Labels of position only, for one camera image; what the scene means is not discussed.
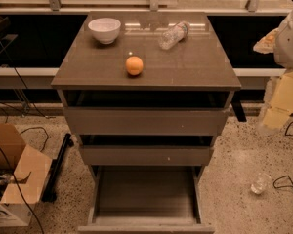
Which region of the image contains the black cable on floor right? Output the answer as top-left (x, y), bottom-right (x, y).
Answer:
top-left (272, 175), bottom-right (293, 198)

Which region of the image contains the grey top drawer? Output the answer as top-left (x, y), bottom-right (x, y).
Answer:
top-left (63, 107), bottom-right (228, 136)

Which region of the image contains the clear plastic cup on floor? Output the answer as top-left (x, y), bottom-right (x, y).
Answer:
top-left (250, 173), bottom-right (272, 195)

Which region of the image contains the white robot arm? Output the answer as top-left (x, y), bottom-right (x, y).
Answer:
top-left (253, 10), bottom-right (293, 135)

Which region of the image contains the clear plastic water bottle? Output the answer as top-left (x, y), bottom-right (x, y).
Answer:
top-left (158, 21), bottom-right (190, 50)

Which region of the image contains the cardboard box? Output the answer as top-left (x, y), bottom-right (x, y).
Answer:
top-left (0, 123), bottom-right (52, 227)

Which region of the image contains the black tripod bar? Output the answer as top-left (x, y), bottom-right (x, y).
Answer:
top-left (42, 133), bottom-right (74, 202)

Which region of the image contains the grey drawer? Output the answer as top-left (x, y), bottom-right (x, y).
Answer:
top-left (63, 107), bottom-right (228, 136)
top-left (78, 166), bottom-right (215, 234)
top-left (79, 146), bottom-right (214, 166)

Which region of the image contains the grey drawer cabinet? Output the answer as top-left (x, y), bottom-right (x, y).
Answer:
top-left (50, 11), bottom-right (242, 234)

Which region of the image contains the black cable on floor left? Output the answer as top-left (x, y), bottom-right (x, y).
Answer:
top-left (19, 126), bottom-right (51, 153)

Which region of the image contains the orange fruit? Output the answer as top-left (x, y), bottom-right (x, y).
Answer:
top-left (125, 57), bottom-right (144, 76)

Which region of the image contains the grey middle drawer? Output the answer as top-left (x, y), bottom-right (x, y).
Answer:
top-left (79, 146), bottom-right (214, 166)

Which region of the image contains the grey bottom drawer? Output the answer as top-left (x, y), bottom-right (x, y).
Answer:
top-left (78, 166), bottom-right (215, 234)

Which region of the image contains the black cable on floor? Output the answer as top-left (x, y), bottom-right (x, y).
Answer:
top-left (272, 175), bottom-right (293, 198)
top-left (19, 126), bottom-right (51, 153)

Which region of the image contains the white ceramic bowl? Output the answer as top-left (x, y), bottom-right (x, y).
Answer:
top-left (88, 18), bottom-right (121, 44)

